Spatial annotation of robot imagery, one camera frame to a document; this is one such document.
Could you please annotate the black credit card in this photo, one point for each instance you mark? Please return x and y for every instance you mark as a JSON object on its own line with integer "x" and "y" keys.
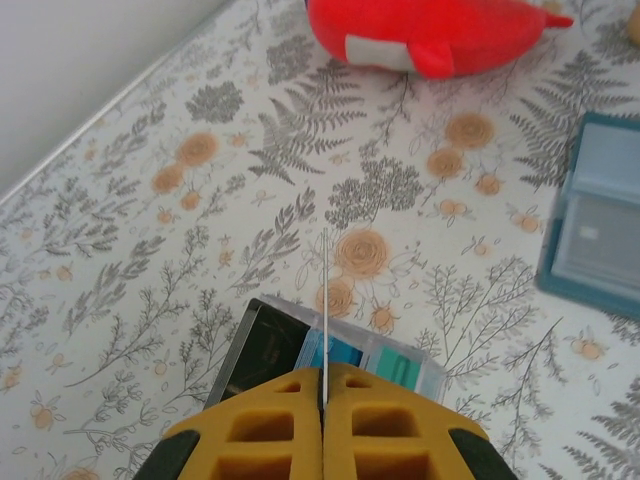
{"x": 260, "y": 350}

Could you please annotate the white-edged credit card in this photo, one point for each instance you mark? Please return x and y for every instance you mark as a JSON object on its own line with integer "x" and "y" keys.
{"x": 325, "y": 300}

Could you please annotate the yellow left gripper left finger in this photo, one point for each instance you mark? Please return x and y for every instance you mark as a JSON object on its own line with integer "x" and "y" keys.
{"x": 250, "y": 440}

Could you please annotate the blue credit card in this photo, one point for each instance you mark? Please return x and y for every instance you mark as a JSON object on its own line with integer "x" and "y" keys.
{"x": 345, "y": 351}

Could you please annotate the blue card holder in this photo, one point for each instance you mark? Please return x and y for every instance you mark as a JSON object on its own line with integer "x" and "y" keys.
{"x": 600, "y": 150}

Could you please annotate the red plush toy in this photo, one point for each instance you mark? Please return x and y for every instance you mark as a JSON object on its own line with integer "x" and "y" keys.
{"x": 400, "y": 25}

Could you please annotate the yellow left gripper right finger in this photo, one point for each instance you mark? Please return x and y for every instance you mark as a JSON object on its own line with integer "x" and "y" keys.
{"x": 400, "y": 440}

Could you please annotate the floral print tablecloth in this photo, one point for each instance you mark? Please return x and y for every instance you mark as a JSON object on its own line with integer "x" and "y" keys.
{"x": 150, "y": 250}

